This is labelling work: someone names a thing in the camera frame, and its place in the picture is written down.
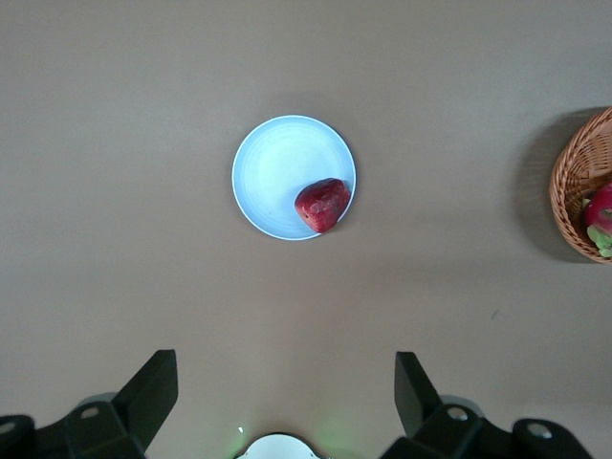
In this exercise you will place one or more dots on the dark red apple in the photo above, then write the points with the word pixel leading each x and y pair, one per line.
pixel 322 205

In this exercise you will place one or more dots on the brown wicker basket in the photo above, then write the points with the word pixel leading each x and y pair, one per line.
pixel 571 191

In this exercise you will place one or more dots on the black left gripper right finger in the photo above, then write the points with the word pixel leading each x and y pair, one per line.
pixel 423 416

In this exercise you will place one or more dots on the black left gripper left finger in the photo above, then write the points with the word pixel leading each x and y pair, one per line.
pixel 143 401

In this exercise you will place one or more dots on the light blue round plate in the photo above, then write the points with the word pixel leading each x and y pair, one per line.
pixel 272 172

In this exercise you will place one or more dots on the pink dragon fruit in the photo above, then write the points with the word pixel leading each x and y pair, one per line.
pixel 603 210

